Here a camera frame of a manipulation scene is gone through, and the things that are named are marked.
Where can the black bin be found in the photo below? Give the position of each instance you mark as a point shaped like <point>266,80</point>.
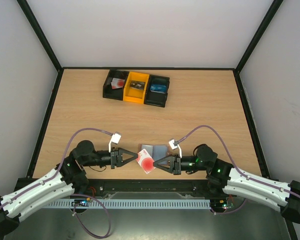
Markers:
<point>113,87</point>
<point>156,93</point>

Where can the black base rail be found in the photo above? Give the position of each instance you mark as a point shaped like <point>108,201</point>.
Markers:
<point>102,187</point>

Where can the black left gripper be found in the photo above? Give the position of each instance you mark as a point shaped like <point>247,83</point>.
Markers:
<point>118,161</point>

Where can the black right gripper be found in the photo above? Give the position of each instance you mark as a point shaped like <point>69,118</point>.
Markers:
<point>176,164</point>

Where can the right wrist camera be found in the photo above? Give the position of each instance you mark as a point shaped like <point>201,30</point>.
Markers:
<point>174,144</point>

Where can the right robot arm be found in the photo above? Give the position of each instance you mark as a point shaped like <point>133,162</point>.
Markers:
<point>224,178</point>

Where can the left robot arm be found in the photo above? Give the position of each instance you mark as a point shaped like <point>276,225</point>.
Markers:
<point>67,178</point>

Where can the grey VIP card in bin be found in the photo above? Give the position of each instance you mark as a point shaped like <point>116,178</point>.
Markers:
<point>139,85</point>

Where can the yellow middle bin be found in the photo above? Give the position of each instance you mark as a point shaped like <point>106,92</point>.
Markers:
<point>133,95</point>

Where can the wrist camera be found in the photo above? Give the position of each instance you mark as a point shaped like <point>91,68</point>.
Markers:
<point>174,144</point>
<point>115,139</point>

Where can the black right bin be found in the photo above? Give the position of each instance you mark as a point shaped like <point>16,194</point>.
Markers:
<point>156,93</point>

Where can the red white credit card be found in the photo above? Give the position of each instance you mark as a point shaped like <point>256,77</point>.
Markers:
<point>117,83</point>

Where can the blue VIP card in bin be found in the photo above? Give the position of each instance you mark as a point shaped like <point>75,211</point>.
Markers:
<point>158,88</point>

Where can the light blue slotted cable duct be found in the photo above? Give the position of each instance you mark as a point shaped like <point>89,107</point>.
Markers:
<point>188,204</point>

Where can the black left bin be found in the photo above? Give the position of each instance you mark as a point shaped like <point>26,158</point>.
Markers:
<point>113,87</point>

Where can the black enclosure frame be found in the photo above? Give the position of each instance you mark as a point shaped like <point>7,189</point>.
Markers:
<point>274,7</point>

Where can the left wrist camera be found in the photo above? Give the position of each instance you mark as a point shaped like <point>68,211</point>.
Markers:
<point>115,139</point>

